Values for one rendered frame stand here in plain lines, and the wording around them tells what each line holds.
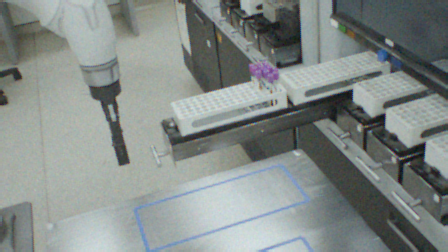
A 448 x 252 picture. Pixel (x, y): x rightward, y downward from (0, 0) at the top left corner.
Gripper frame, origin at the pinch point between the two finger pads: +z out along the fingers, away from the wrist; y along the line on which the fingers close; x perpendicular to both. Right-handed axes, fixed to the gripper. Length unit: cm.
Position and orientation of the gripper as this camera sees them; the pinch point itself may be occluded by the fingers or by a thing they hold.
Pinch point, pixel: (120, 149)
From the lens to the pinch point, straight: 141.6
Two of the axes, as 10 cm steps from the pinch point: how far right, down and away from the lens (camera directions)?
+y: -3.2, -4.7, 8.2
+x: -9.4, 2.6, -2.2
